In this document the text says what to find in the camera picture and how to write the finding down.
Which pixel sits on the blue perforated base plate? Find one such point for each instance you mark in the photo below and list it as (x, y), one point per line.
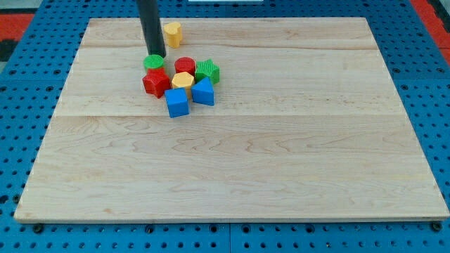
(34, 76)

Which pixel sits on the red star block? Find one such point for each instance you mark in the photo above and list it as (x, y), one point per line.
(156, 82)

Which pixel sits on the blue triangle block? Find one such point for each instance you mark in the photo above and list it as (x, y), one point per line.
(203, 92)

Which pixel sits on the yellow hexagon block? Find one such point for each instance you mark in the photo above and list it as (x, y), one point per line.
(183, 80)

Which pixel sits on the yellow heart block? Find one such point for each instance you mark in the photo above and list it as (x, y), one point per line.
(173, 33)

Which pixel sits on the green cylinder block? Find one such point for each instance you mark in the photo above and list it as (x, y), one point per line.
(153, 61)

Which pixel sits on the light wooden board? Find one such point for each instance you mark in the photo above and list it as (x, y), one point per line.
(307, 126)

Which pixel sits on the green star block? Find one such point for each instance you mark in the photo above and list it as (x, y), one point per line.
(207, 68)

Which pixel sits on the blue cube block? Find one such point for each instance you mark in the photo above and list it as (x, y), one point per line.
(177, 102)

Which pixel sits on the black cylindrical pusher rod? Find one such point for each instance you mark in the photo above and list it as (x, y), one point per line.
(152, 30)

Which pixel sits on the red cylinder block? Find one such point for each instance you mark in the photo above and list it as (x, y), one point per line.
(185, 64)

